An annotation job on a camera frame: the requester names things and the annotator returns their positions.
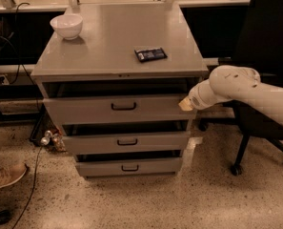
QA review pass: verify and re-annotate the grey bottom drawer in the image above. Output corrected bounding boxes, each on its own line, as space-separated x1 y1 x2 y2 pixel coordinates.
76 150 183 177

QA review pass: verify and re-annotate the grey drawer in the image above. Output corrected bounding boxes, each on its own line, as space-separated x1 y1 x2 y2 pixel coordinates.
76 150 183 177
44 94 195 125
63 120 190 155

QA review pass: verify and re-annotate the black floor cable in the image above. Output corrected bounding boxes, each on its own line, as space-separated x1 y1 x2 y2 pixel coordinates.
10 145 44 229

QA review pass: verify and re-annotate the white wall socket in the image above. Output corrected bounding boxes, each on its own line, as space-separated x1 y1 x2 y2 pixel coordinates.
0 74 10 85

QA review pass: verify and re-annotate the black office chair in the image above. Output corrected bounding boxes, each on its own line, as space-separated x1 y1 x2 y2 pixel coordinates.
199 0 283 176

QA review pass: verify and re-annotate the black drawer handle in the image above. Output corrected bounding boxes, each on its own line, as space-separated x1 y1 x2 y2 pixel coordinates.
111 102 137 111

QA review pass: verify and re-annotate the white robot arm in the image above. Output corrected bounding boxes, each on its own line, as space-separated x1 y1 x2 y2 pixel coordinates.
179 65 283 126

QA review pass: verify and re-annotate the black hanging cable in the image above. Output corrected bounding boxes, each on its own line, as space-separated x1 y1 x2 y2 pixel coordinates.
0 2 42 113

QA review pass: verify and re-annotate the black floor object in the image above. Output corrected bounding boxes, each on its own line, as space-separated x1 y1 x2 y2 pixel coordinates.
0 210 11 225

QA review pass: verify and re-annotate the white ceramic bowl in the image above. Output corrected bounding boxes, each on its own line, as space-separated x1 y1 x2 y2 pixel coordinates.
50 13 83 40

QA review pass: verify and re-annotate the grey top drawer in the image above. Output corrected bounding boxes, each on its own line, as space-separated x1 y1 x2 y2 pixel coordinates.
44 94 195 125

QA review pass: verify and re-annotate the crumpled plastic bottle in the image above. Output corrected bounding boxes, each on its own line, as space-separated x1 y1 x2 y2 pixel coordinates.
40 131 66 152

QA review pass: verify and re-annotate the grey drawer cabinet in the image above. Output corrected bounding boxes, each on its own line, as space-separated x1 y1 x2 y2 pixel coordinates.
30 2 210 177

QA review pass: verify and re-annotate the dark blue snack packet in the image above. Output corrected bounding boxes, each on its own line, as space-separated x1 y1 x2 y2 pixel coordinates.
134 48 168 63

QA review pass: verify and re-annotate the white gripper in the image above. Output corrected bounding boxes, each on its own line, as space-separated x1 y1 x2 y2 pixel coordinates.
179 81 217 112

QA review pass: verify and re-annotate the tan shoe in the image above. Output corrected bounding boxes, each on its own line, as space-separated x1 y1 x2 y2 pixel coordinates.
0 163 28 189

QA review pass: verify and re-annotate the grey middle drawer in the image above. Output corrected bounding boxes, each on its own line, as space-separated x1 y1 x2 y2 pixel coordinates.
63 120 190 155

